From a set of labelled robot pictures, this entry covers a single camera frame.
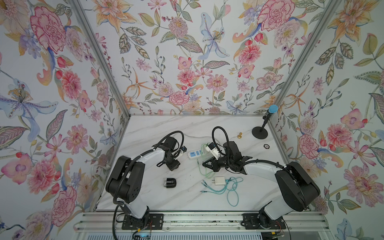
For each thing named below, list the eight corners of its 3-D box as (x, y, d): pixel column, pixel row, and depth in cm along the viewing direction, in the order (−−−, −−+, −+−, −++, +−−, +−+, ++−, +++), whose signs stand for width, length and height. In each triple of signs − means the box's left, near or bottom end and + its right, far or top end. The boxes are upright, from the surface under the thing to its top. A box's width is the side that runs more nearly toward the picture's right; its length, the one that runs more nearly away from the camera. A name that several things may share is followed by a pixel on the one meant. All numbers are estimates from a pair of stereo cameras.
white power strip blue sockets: (188, 159, 98) (188, 156, 96) (187, 153, 101) (187, 151, 99) (202, 156, 99) (202, 154, 97) (201, 151, 102) (201, 149, 100)
